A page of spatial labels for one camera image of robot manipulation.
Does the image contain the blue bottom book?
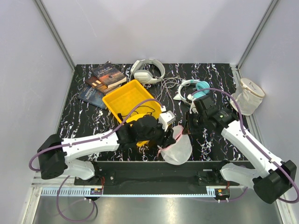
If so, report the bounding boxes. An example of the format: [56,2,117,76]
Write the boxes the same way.
[78,85,107,110]

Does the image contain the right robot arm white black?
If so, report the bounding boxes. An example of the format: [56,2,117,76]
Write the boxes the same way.
[185,96,297,204]

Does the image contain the white headphone cable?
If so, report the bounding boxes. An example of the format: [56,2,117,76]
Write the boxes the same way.
[144,70,187,110]

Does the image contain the dark brown middle book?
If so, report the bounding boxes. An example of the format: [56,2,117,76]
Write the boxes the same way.
[85,76,121,95]

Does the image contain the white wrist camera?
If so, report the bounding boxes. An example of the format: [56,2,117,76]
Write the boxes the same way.
[187,94,198,114]
[158,111,176,132]

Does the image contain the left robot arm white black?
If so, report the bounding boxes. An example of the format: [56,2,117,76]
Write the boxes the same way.
[37,113,176,185]

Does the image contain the white pink mesh laundry bag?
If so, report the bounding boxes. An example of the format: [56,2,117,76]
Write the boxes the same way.
[158,125,192,165]

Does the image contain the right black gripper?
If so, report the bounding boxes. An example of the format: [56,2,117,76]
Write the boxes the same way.
[182,110,207,134]

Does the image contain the aluminium slotted front rail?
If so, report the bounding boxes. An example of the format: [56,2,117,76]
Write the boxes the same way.
[41,186,232,198]

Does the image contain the right aluminium frame post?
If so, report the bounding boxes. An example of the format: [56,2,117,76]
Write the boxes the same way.
[236,0,280,70]

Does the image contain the left aluminium frame post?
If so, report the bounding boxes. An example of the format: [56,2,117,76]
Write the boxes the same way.
[33,0,76,72]

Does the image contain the white over-ear headphones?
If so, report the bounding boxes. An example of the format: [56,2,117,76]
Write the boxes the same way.
[130,59,165,84]

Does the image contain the white mesh cylinder laundry bag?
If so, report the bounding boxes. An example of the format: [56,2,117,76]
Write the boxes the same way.
[231,78,265,116]

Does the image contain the aluminium frame post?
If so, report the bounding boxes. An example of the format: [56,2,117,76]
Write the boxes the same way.
[33,0,76,72]
[236,0,280,70]

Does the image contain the yellow plastic tray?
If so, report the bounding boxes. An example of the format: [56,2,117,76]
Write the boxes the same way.
[102,79,164,147]

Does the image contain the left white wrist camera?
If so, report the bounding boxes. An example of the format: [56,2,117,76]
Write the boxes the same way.
[158,111,176,132]

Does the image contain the Tale of Two Cities book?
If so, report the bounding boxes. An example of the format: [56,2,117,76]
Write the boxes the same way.
[91,62,127,88]

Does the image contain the teal white cat-ear headphones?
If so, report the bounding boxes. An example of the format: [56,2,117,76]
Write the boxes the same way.
[173,79,210,104]

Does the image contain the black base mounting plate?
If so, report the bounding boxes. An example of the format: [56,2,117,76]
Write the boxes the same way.
[74,161,238,190]

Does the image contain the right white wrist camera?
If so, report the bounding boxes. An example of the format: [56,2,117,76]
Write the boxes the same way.
[187,94,198,114]

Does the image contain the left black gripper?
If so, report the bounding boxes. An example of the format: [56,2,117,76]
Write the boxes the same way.
[137,119,176,148]

